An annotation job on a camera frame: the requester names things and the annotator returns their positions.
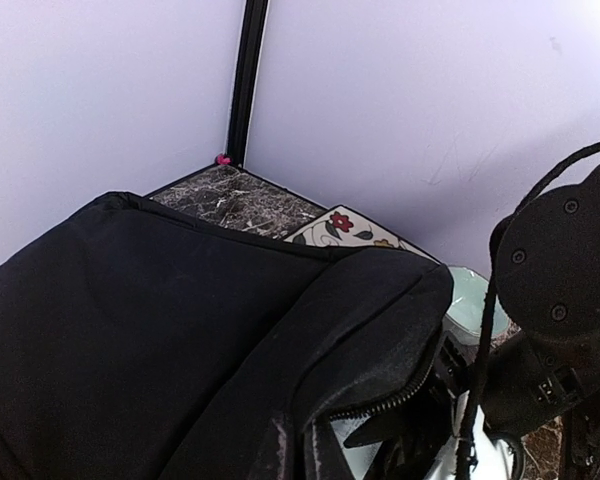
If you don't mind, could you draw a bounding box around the black student backpack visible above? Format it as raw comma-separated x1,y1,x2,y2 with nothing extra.
0,192,453,479

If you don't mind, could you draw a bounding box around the grey notebook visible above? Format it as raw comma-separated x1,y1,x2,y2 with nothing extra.
329,389,526,480

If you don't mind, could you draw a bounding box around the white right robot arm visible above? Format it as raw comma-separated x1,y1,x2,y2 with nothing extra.
456,142,600,479

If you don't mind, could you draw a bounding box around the floral ceramic tile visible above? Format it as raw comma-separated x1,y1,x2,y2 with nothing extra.
285,205,437,262

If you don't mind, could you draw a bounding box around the pale green ceramic bowl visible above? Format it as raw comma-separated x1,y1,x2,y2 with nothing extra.
444,266,488,346

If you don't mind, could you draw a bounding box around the black right frame post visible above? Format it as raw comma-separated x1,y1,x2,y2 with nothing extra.
225,0,269,168

